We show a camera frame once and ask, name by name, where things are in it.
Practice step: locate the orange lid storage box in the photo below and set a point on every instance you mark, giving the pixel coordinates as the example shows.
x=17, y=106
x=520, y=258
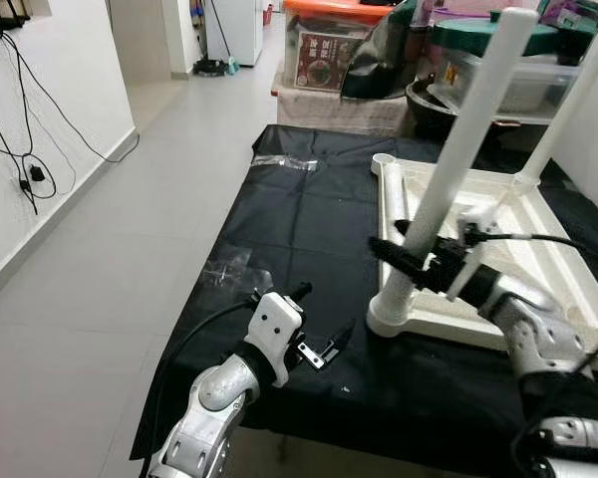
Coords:
x=324, y=60

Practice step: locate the clear plastic storage box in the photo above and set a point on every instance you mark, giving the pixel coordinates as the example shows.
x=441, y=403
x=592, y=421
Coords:
x=543, y=85

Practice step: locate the white plastic table top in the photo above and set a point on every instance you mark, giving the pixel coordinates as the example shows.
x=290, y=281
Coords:
x=558, y=269

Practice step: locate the clear tape cross patch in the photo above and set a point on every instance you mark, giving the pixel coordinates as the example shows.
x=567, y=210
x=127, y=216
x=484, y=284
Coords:
x=234, y=269

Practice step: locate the pink plastic bag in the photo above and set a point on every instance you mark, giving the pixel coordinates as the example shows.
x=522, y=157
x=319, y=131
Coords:
x=458, y=8

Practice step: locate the green pot lid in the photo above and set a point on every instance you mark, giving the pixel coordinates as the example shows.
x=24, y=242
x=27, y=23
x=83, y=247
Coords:
x=458, y=38

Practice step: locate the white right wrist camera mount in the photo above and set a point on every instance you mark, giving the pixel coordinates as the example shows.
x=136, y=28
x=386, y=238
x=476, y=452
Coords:
x=470, y=232

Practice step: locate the black power adapter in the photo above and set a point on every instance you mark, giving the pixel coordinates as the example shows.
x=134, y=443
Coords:
x=38, y=174

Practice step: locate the white fridge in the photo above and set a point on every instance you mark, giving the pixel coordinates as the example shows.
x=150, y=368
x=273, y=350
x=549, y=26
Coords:
x=234, y=30

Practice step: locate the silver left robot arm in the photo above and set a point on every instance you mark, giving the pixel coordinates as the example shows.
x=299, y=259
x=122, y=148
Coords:
x=214, y=398

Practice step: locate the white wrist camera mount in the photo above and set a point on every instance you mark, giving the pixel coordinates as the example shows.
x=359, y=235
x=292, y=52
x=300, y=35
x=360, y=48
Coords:
x=277, y=324
x=470, y=232

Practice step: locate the clear tape strip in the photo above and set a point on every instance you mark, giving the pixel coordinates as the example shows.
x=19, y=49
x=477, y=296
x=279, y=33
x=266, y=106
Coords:
x=284, y=162

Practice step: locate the black tablecloth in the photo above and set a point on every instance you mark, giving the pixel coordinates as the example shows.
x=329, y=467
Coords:
x=279, y=229

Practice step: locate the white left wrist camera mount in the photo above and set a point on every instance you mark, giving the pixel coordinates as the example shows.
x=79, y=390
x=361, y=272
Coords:
x=277, y=324

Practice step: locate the black floor mop base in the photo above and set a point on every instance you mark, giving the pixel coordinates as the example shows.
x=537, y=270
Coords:
x=211, y=68

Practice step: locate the black glossy bag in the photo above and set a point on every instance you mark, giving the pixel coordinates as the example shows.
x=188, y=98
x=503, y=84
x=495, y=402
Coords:
x=379, y=65

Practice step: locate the beige patterned bench cover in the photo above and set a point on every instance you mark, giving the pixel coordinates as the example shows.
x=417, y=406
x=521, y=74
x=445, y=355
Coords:
x=319, y=112

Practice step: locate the black wok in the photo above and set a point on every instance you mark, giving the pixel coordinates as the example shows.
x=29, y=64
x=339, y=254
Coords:
x=429, y=119

